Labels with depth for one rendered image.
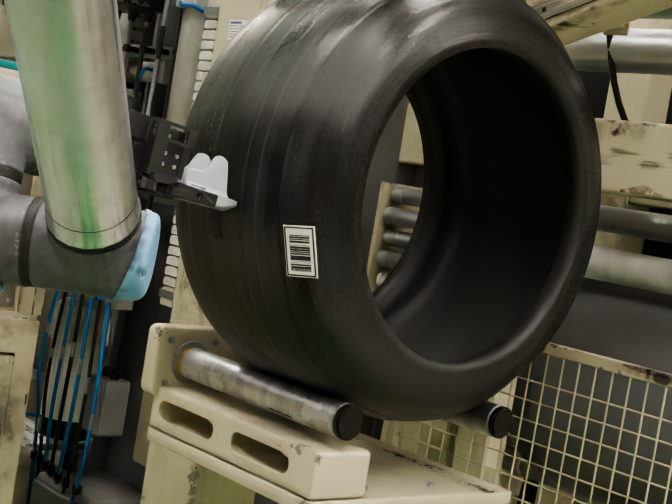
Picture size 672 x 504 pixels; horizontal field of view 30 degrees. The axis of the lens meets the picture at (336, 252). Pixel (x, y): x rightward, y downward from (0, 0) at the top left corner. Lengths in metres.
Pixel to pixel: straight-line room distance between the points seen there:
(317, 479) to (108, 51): 0.67
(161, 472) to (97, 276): 0.76
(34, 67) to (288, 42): 0.56
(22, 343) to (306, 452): 0.64
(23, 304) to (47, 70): 1.04
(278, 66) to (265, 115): 0.07
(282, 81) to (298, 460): 0.45
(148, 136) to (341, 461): 0.46
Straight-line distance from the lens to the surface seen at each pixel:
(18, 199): 1.26
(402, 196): 2.14
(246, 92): 1.51
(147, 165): 1.37
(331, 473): 1.52
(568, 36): 2.03
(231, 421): 1.63
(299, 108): 1.43
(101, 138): 1.08
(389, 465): 1.79
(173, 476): 1.91
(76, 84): 1.02
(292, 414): 1.57
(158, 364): 1.76
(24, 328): 2.00
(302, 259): 1.42
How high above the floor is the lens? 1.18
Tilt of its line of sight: 3 degrees down
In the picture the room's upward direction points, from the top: 10 degrees clockwise
